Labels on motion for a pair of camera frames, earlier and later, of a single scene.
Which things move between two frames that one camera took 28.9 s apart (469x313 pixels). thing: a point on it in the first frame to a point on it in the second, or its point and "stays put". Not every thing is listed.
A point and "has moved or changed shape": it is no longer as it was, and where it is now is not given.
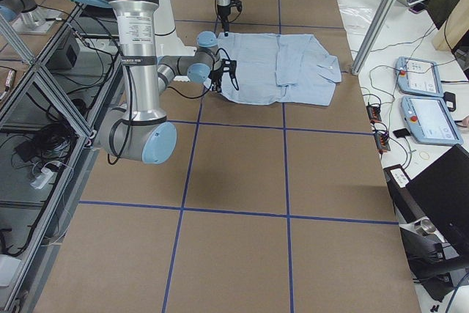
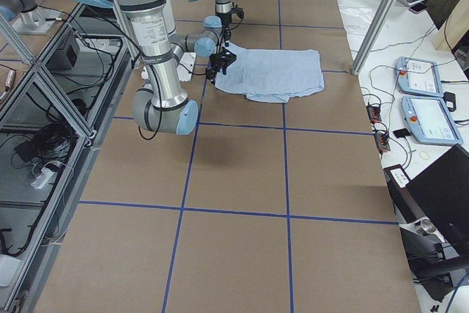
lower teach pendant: x=430 y=121 stays put
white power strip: x=40 y=181 stays put
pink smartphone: x=417 y=7 stays put
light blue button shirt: x=275 y=68 has moved or changed shape
